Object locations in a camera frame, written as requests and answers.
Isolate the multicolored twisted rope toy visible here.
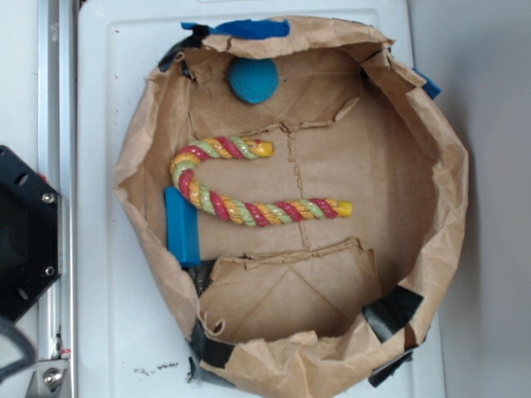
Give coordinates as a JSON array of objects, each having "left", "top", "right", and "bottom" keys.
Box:
[{"left": 169, "top": 136, "right": 353, "bottom": 227}]

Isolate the teal rubber ball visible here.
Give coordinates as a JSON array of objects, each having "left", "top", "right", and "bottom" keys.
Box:
[{"left": 228, "top": 58, "right": 279, "bottom": 104}]

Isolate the metal corner bracket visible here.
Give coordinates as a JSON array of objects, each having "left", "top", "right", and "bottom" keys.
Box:
[{"left": 25, "top": 359, "right": 68, "bottom": 398}]

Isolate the grey braided cable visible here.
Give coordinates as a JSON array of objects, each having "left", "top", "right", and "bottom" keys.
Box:
[{"left": 0, "top": 317, "right": 37, "bottom": 381}]

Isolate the blue rectangular block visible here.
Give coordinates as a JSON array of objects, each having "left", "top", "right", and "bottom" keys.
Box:
[{"left": 164, "top": 187, "right": 201, "bottom": 268}]

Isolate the brown paper bag bin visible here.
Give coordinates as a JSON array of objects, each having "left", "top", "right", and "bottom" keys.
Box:
[{"left": 114, "top": 17, "right": 469, "bottom": 397}]

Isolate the aluminium extrusion rail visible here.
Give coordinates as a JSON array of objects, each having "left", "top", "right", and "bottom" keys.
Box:
[{"left": 37, "top": 1, "right": 80, "bottom": 397}]

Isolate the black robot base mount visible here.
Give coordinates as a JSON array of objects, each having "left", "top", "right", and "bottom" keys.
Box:
[{"left": 0, "top": 145, "right": 60, "bottom": 323}]

